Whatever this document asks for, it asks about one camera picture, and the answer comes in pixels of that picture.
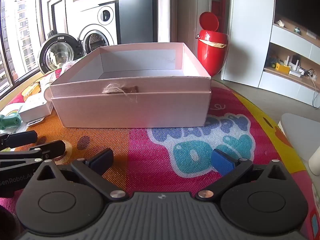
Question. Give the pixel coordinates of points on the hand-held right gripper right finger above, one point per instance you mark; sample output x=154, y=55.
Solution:
x=222, y=163

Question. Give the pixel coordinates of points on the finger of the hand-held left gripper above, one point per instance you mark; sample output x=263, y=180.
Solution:
x=20, y=138
x=50, y=148

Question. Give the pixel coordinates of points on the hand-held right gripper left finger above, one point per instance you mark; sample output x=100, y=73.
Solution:
x=101, y=161

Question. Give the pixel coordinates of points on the green plastic toy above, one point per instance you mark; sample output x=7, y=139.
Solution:
x=8, y=121

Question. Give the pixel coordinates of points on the small white box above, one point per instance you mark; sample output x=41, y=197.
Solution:
x=33, y=108

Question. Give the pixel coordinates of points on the pink cardboard box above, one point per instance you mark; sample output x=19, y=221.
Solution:
x=125, y=110

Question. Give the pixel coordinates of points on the colourful printed play mat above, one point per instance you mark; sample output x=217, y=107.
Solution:
x=155, y=155

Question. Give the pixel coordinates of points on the twine bow with brown tag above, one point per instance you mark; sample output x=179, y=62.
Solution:
x=117, y=90

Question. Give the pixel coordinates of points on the white stool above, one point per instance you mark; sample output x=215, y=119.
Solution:
x=300, y=132

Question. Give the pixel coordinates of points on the white cylinder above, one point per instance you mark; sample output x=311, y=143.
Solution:
x=315, y=162

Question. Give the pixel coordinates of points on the balcony window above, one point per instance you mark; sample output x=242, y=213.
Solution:
x=17, y=37

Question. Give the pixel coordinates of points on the red trash bin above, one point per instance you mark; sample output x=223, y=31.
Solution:
x=212, y=55

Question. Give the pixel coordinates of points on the yellow box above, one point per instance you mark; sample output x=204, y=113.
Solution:
x=282, y=68

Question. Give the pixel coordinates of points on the green toy tractor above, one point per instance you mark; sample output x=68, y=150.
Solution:
x=271, y=62

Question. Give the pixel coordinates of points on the beige bin liner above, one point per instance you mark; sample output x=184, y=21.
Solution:
x=215, y=43

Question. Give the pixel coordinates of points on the white router with antennas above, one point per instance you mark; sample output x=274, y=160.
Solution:
x=294, y=66

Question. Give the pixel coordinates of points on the white washing machine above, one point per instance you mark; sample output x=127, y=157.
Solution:
x=105, y=33

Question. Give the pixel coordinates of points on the white crumpled ornament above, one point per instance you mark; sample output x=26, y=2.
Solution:
x=280, y=23

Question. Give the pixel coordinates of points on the small teal toy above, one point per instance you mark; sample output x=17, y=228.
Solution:
x=297, y=30

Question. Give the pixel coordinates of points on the white curtain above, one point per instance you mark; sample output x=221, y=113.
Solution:
x=167, y=10

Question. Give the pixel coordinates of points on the black television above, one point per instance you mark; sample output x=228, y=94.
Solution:
x=300, y=2

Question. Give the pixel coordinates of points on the white wall cabinet unit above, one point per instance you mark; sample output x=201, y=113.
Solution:
x=245, y=30

